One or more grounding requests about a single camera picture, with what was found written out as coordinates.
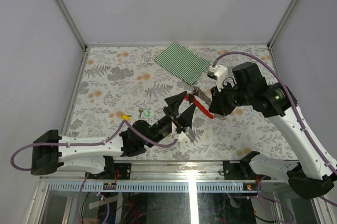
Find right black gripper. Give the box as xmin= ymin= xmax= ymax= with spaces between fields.
xmin=208 ymin=80 xmax=252 ymax=115

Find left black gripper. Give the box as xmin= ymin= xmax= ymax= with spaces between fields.
xmin=146 ymin=93 xmax=196 ymax=150

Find key with yellow tag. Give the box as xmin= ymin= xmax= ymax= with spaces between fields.
xmin=121 ymin=114 xmax=131 ymax=121

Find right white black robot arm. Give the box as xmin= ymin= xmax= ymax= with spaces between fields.
xmin=207 ymin=62 xmax=336 ymax=200

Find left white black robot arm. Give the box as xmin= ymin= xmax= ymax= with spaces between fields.
xmin=30 ymin=92 xmax=196 ymax=179

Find key with green tag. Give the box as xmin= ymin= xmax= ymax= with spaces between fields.
xmin=138 ymin=108 xmax=150 ymax=118

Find green striped folded cloth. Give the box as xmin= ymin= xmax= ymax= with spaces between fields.
xmin=154 ymin=42 xmax=210 ymax=85

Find floral table mat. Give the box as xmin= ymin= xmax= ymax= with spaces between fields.
xmin=62 ymin=45 xmax=303 ymax=161

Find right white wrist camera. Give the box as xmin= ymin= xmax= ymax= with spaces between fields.
xmin=207 ymin=65 xmax=229 ymax=92

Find aluminium mounting rail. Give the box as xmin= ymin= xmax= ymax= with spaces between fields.
xmin=39 ymin=160 xmax=323 ymax=181

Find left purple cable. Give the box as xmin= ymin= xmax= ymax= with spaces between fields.
xmin=10 ymin=120 xmax=179 ymax=172

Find purple cable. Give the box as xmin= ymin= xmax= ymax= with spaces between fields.
xmin=10 ymin=120 xmax=179 ymax=172
xmin=212 ymin=51 xmax=337 ymax=224

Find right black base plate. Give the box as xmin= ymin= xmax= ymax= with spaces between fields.
xmin=218 ymin=161 xmax=244 ymax=180

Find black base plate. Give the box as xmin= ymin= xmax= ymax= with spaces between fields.
xmin=86 ymin=163 xmax=132 ymax=180
xmin=218 ymin=161 xmax=244 ymax=180

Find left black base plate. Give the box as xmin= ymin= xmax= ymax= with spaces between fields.
xmin=86 ymin=163 xmax=132 ymax=180

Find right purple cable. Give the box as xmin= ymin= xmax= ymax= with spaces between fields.
xmin=212 ymin=51 xmax=337 ymax=224

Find aluminium frame profiles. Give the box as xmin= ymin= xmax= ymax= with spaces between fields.
xmin=60 ymin=0 xmax=291 ymax=138

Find blue slotted cable duct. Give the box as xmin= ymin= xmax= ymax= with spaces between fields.
xmin=49 ymin=181 xmax=245 ymax=193

